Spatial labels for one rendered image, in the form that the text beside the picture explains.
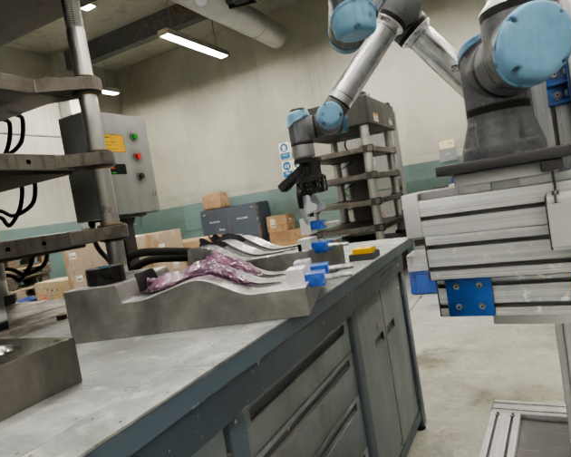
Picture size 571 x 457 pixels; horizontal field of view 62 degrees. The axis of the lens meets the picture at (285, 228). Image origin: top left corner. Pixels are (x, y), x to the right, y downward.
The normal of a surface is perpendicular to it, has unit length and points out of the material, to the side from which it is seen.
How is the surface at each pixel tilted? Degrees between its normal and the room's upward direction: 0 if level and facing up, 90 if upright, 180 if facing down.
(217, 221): 90
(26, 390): 90
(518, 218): 90
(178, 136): 90
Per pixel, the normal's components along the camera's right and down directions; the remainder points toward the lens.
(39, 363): 0.88, -0.12
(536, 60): -0.06, 0.18
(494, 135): -0.61, -0.16
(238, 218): -0.41, 0.11
